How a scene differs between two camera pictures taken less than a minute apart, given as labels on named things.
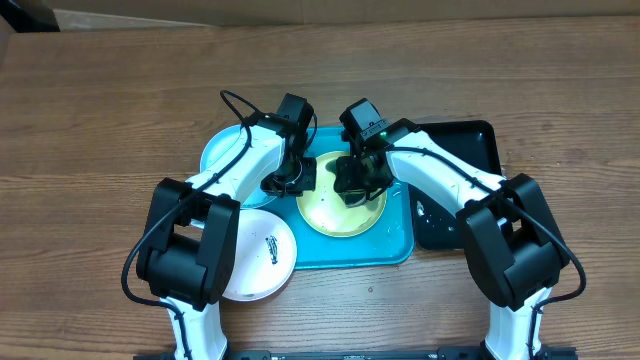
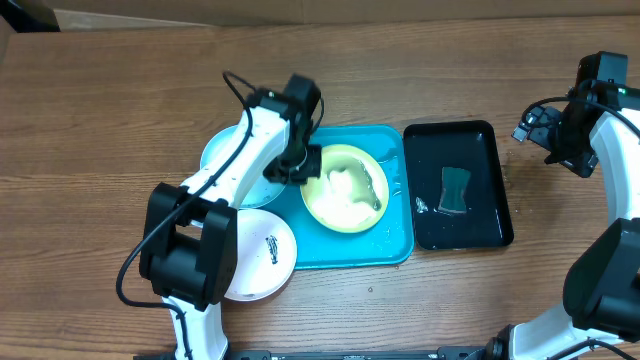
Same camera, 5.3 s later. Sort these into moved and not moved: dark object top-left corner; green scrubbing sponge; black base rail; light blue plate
Moved: green scrubbing sponge
Not moved: black base rail; light blue plate; dark object top-left corner
